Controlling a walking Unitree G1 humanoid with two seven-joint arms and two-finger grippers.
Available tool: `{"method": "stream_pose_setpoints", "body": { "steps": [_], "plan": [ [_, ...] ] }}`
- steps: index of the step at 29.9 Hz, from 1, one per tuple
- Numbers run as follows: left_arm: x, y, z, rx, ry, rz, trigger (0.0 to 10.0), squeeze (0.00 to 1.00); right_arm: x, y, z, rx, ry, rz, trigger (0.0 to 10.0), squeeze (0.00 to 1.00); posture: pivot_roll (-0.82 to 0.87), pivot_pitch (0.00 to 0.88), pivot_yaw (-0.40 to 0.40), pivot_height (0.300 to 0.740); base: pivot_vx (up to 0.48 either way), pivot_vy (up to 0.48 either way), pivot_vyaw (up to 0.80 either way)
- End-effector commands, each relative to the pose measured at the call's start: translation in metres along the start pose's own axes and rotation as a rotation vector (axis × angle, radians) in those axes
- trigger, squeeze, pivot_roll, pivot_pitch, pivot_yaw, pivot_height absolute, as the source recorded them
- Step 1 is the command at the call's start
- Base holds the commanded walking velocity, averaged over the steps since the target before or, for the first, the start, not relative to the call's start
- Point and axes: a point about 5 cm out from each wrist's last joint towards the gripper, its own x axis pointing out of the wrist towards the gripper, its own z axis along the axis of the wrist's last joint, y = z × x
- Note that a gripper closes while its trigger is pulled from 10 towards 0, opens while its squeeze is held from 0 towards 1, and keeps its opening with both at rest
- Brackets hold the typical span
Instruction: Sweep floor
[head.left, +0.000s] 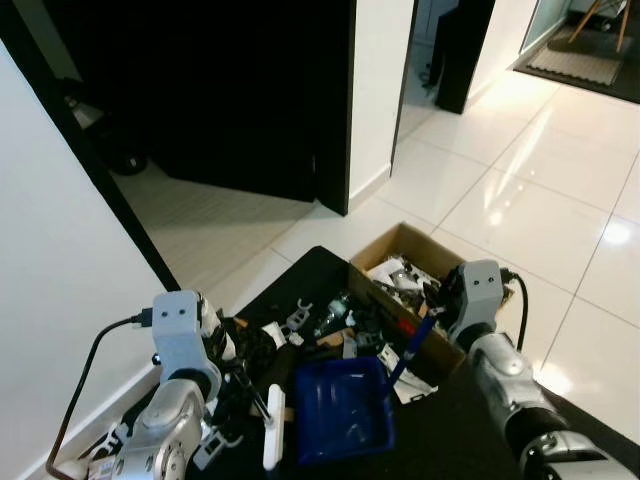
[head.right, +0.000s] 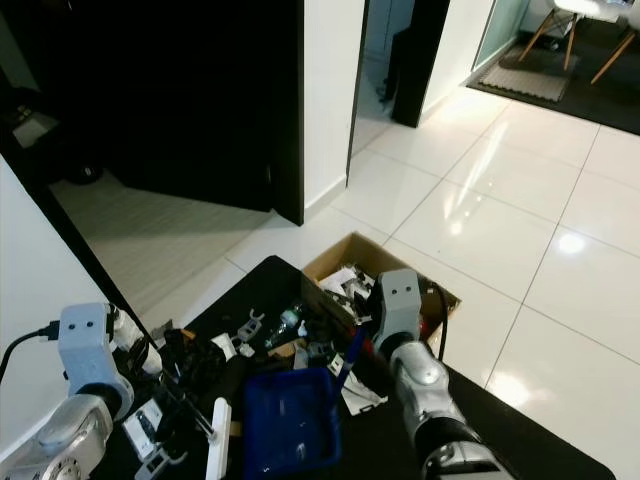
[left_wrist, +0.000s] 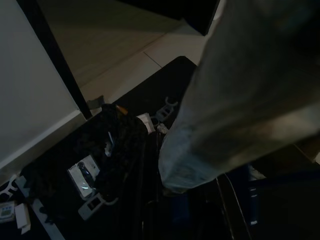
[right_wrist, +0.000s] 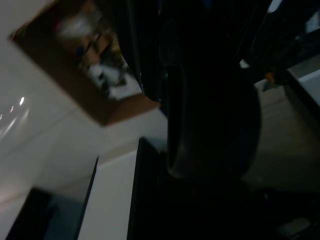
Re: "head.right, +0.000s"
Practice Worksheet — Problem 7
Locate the white brush handle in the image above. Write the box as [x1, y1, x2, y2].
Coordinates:
[206, 397, 231, 480]

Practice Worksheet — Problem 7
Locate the brown cardboard box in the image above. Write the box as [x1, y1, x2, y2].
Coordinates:
[303, 232, 461, 346]

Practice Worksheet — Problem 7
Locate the clear plastic bottle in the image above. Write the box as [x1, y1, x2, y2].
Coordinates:
[268, 305, 309, 343]

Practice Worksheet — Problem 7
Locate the dark wheeled object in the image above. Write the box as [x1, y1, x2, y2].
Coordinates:
[58, 150, 106, 187]

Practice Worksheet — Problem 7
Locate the tall black speaker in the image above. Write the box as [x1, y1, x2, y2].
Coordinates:
[390, 0, 452, 128]

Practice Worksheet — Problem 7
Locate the black door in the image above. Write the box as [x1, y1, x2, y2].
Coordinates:
[0, 0, 306, 227]

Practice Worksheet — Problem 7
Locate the beige door rug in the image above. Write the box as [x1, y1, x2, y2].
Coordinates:
[478, 55, 572, 103]

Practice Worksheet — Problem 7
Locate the white chair with wooden legs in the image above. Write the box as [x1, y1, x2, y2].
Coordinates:
[518, 0, 640, 86]

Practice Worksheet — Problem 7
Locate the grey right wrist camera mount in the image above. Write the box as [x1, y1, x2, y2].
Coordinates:
[372, 268, 424, 349]

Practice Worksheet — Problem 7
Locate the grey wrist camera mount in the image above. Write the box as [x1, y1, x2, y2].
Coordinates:
[372, 268, 424, 349]
[58, 303, 113, 393]

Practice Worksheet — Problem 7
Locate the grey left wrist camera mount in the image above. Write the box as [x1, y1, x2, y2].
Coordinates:
[58, 303, 113, 393]

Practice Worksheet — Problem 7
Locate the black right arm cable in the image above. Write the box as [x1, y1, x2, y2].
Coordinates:
[423, 285, 453, 361]

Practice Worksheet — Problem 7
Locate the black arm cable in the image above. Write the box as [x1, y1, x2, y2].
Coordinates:
[423, 285, 453, 361]
[0, 322, 66, 383]

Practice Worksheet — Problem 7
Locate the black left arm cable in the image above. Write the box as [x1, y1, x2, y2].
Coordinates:
[0, 322, 66, 383]

